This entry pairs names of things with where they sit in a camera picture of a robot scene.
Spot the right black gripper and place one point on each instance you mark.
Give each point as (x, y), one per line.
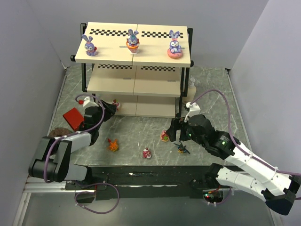
(177, 128)

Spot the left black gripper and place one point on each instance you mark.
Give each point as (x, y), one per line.
(103, 110)

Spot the strawberry cake slice toy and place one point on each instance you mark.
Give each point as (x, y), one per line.
(117, 104)

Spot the purple bunny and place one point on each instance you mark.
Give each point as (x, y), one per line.
(91, 49)
(132, 41)
(175, 49)

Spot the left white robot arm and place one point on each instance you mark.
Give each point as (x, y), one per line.
(51, 161)

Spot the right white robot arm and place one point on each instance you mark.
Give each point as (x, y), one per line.
(278, 189)

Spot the beige three-tier shelf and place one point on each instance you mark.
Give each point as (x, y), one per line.
(147, 84)

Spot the pink strawberry tart toy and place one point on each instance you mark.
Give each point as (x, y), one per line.
(164, 136)

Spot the black dragon toy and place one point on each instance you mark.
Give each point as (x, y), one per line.
(181, 148)

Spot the cream pump bottle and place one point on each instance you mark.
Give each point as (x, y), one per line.
(191, 90)

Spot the orange fox toy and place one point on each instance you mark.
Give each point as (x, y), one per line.
(113, 145)

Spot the red cardboard box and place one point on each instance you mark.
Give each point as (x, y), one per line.
(74, 118)

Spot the green and brown plush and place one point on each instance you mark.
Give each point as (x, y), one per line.
(58, 132)

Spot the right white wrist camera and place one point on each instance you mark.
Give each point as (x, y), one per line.
(193, 109)

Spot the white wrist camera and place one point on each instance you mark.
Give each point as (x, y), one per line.
(193, 109)
(87, 102)

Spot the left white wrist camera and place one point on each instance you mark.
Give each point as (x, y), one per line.
(87, 102)

